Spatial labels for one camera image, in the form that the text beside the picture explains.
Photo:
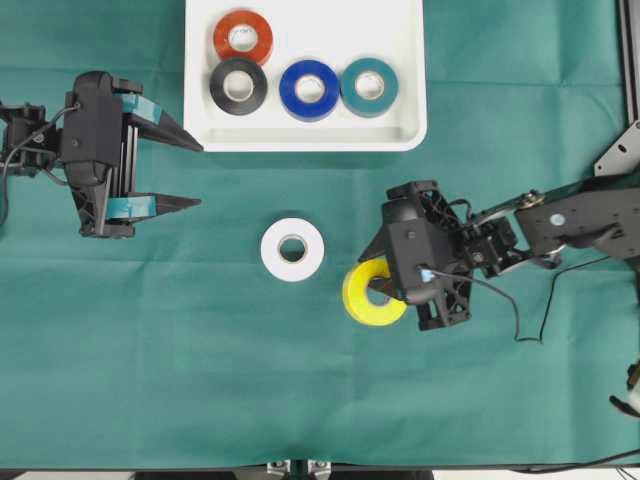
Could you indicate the white plastic tray case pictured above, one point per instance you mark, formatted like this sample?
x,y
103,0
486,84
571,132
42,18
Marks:
x,y
333,32

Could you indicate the red tape roll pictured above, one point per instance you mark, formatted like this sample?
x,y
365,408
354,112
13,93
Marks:
x,y
245,34

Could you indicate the green tape roll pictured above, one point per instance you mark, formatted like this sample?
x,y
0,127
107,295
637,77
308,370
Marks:
x,y
369,87

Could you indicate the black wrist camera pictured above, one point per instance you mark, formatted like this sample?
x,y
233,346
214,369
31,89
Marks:
x,y
92,133
413,231

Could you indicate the white black object right edge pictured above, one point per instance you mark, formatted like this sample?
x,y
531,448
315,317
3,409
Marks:
x,y
629,406

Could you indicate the white tape roll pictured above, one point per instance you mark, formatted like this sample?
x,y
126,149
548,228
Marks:
x,y
292,249

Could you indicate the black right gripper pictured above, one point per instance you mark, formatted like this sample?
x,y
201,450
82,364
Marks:
x,y
489,248

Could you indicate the yellow tape roll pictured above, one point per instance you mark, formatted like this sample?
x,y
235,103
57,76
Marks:
x,y
356,300

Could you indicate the blue tape roll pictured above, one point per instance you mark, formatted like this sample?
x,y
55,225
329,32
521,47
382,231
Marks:
x,y
309,90

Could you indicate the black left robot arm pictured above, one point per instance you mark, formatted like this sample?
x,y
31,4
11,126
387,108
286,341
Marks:
x,y
31,145

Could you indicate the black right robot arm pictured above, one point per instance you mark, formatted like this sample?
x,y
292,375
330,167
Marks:
x,y
601,212

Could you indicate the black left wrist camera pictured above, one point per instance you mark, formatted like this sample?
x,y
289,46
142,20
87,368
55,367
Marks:
x,y
92,133

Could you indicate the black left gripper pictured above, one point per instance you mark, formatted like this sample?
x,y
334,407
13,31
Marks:
x,y
101,215

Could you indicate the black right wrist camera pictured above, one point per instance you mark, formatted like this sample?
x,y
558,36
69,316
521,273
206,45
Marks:
x,y
413,231

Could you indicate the aluminium frame rail right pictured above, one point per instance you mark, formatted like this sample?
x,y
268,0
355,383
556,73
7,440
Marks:
x,y
622,157

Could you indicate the metal bracket bottom edge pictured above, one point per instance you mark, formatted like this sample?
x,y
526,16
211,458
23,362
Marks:
x,y
308,469

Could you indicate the black tape roll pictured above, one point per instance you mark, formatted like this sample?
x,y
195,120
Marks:
x,y
238,86

